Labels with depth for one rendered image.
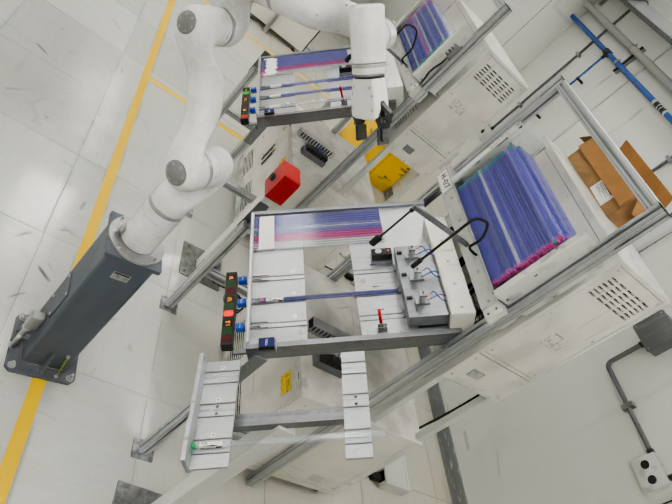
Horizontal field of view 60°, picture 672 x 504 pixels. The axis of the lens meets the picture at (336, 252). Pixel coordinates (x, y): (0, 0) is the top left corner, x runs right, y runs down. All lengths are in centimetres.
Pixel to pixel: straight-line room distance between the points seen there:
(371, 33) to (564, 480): 252
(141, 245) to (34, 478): 86
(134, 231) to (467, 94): 188
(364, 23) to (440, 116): 174
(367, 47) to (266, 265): 103
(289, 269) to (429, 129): 133
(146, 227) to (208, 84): 48
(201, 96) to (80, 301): 82
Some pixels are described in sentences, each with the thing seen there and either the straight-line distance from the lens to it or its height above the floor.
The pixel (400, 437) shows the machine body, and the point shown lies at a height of 61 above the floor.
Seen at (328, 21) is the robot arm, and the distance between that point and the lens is 153.
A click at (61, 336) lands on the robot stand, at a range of 225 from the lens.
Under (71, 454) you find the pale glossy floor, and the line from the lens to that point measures 234.
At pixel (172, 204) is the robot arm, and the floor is 94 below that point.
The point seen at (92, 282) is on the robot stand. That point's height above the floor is 54.
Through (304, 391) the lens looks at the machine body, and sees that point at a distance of 216.
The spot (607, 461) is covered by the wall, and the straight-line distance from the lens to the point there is 325.
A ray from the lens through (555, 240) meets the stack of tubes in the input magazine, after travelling 182.
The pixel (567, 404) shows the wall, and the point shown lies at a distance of 343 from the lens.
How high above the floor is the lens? 199
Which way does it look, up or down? 28 degrees down
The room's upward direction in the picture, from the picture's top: 49 degrees clockwise
